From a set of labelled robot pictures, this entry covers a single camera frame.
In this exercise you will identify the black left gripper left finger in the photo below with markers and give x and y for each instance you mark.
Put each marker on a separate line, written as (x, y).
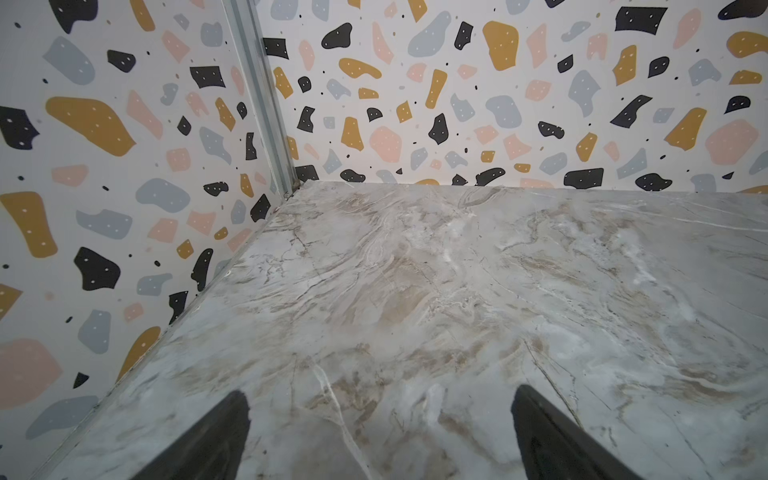
(212, 448)

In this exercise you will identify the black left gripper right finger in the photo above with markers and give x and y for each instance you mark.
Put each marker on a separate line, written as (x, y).
(554, 447)

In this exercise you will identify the left aluminium corner post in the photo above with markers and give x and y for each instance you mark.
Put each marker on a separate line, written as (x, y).
(243, 22)

